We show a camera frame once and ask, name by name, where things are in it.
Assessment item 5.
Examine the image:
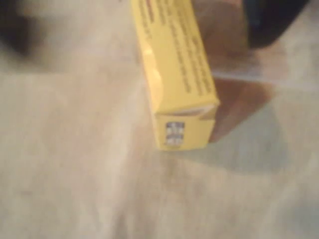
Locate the yellow printed cardboard box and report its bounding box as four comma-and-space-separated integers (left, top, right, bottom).
131, 0, 221, 151

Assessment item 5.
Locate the white wrinkled cloth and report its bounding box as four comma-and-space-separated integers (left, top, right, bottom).
0, 0, 319, 239

